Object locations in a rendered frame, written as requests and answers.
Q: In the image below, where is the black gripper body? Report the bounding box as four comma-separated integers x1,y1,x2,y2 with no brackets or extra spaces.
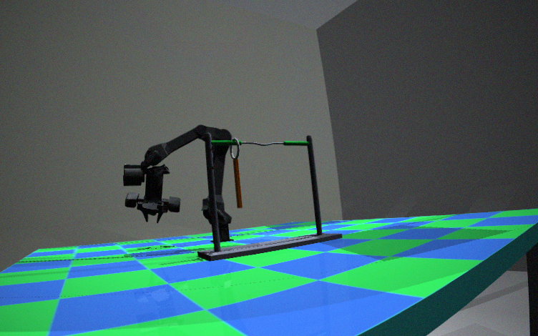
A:
124,185,181,212

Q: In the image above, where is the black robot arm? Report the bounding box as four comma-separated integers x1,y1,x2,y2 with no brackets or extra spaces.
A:
123,124,234,242

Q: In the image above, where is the orange handle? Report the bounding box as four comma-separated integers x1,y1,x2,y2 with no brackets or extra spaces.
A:
230,138,243,209

